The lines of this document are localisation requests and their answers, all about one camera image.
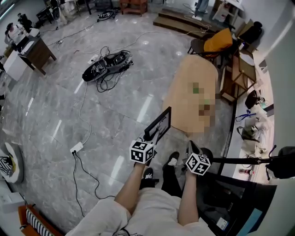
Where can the person's shoe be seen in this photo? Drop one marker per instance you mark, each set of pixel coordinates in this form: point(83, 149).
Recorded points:
point(148, 173)
point(171, 160)

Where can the person's right shoe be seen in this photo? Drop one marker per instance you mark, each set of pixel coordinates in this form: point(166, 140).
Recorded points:
point(171, 160)

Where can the white power strip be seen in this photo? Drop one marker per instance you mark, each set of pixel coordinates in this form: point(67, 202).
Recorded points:
point(77, 147)
point(196, 17)
point(92, 59)

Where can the black glass-door cabinet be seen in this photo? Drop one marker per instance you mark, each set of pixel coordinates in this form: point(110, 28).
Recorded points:
point(221, 202)

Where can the white box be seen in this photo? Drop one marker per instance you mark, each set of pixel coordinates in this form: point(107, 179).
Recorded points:
point(15, 66)

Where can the wooden side shelf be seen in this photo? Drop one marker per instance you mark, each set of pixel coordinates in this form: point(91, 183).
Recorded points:
point(239, 76)

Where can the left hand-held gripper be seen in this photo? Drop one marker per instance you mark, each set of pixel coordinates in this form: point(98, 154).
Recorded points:
point(139, 153)

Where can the white desk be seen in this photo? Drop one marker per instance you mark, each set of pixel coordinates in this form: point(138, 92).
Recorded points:
point(228, 7)

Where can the dark wooden nightstand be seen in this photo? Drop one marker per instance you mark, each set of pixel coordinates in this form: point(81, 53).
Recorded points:
point(39, 54)

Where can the black padded bag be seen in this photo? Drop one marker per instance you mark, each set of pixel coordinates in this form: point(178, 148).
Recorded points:
point(252, 33)

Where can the wooden coffee table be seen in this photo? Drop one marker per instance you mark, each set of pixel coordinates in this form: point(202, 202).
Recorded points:
point(184, 76)

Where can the person's right forearm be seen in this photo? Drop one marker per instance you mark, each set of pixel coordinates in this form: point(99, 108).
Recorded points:
point(188, 200)

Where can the black coat rack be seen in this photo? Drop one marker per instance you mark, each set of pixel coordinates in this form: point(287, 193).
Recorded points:
point(230, 160)

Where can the brown wooden cabinet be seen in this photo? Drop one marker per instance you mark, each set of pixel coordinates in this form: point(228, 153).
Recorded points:
point(133, 5)

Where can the blue book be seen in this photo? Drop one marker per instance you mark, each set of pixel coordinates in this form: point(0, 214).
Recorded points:
point(253, 220)

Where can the ceiling light strip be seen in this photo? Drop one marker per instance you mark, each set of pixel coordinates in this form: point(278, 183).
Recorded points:
point(7, 10)

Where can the black printed bag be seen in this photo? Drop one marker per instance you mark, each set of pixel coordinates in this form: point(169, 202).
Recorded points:
point(107, 15)

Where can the person's black trousers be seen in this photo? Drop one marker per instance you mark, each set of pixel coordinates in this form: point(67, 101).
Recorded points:
point(171, 182)

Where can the white round plate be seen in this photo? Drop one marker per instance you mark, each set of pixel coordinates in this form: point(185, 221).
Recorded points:
point(248, 60)

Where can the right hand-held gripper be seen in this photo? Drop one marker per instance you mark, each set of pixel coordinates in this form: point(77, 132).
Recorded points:
point(198, 164)

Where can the person's left forearm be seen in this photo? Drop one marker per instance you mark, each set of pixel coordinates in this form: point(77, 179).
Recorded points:
point(131, 186)

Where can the white cloth bag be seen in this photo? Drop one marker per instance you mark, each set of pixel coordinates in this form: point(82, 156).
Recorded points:
point(262, 129)

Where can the dark round chair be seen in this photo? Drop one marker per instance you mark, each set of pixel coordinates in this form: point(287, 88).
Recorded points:
point(197, 47)

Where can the person's left shoe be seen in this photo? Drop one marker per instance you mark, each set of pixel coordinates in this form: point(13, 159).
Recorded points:
point(148, 173)

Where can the dark hanging bag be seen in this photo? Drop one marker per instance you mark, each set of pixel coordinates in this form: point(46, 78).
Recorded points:
point(284, 163)

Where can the black picture frame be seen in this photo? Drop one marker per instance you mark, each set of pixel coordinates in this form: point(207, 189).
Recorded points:
point(161, 122)

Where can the grey round seat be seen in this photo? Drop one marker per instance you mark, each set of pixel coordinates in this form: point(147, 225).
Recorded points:
point(19, 166)

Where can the dark handbag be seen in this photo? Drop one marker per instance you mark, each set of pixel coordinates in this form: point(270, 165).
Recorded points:
point(251, 99)

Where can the orange cushion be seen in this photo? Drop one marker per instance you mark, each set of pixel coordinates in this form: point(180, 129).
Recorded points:
point(219, 41)

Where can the white low cabinet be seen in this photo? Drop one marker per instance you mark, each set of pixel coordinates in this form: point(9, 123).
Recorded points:
point(258, 76)

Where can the orange box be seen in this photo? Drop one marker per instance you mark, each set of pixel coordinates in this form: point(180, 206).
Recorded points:
point(27, 221)

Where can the person's beige shirt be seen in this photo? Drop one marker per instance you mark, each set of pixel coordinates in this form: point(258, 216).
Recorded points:
point(152, 214)

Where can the olive green bag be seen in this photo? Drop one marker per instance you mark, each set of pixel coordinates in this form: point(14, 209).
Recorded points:
point(246, 134)

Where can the small red bottle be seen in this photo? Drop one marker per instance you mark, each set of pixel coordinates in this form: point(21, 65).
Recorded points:
point(246, 172)

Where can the wooden steps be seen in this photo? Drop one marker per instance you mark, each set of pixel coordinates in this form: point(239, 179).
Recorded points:
point(179, 23)

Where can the white carton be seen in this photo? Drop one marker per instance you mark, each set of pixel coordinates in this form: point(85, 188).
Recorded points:
point(11, 202)

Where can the zebra striped cushion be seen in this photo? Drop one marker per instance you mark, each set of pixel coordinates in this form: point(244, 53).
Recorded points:
point(7, 166)

